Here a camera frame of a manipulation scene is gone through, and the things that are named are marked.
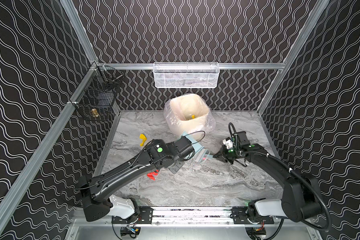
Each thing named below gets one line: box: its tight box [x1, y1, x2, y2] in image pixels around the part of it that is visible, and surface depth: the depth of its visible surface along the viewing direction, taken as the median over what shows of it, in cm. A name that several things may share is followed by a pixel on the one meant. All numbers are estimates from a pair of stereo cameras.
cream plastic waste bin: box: [170, 93, 209, 135], surface depth 94 cm
